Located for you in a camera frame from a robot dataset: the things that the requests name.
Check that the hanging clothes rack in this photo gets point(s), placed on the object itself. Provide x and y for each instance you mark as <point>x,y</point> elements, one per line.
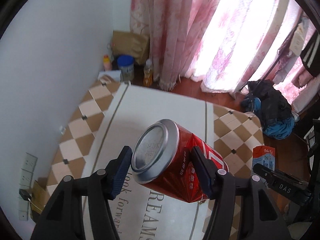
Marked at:
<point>293,77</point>

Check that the pink floral curtain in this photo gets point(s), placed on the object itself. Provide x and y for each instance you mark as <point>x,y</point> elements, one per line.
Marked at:
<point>222,44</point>

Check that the black plug adapter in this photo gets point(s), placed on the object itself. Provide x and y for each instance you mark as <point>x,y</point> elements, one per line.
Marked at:
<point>24,195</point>

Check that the blue lid white can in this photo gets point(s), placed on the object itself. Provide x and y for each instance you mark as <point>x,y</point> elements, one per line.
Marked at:
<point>126,65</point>

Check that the red crushed soda can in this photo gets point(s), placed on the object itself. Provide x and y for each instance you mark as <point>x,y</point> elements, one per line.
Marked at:
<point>161,161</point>

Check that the orange drink bottle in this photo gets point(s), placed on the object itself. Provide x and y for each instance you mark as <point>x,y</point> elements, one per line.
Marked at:
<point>148,73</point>

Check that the blue white flat carton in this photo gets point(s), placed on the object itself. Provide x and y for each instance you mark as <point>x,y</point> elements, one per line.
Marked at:
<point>264,155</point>

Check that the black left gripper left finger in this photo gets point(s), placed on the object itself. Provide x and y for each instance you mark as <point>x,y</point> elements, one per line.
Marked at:
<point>63,215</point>

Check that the checkered bed cover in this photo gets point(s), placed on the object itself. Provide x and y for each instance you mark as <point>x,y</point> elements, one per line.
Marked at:
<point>127,172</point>

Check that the dark clothes pile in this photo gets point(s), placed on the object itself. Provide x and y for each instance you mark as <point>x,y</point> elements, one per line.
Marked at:
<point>271,107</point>

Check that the white wall socket strip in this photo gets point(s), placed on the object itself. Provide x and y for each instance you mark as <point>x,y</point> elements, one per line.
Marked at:
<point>27,170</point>

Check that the brown paper bag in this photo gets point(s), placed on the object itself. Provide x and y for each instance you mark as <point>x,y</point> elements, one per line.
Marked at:
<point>128,43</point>

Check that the pink small bottle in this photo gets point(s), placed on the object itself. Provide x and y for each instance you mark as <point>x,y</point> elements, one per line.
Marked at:
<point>107,63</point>

